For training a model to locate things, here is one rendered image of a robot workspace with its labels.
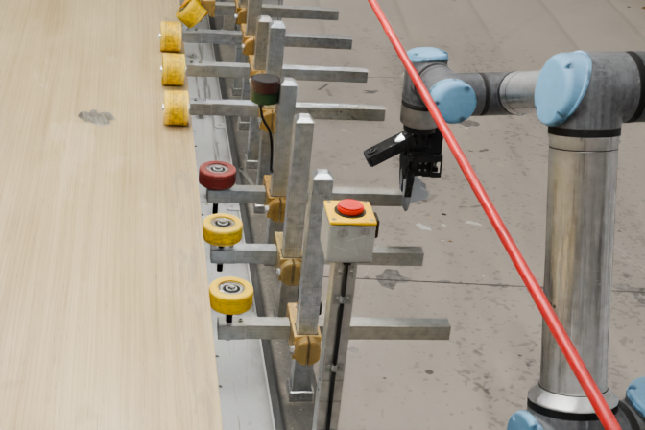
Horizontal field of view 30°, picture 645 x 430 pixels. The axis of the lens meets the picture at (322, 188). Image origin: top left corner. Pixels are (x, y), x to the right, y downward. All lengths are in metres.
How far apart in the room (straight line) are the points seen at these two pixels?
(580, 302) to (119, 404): 0.74
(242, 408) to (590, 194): 0.82
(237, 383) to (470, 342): 1.51
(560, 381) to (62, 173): 1.14
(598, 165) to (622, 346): 2.07
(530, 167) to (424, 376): 1.69
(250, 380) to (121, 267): 0.38
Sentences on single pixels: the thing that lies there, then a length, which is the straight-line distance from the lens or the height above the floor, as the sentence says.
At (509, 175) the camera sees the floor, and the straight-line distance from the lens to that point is 4.99.
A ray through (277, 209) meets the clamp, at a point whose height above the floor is 0.85.
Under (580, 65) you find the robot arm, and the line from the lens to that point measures 1.93.
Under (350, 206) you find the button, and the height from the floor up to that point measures 1.23.
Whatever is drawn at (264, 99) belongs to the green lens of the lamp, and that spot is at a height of 1.10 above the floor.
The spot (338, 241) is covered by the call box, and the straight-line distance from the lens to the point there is 1.77.
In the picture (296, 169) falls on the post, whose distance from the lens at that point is 2.29.
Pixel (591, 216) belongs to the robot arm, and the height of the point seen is 1.19.
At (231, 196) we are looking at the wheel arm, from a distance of 2.63.
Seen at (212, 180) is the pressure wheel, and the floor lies 0.89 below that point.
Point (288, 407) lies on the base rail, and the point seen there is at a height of 0.70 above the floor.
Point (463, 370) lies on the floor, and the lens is 3.68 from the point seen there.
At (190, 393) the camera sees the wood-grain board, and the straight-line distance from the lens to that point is 1.92.
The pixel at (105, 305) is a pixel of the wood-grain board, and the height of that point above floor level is 0.90.
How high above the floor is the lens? 2.02
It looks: 26 degrees down
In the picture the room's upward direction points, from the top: 6 degrees clockwise
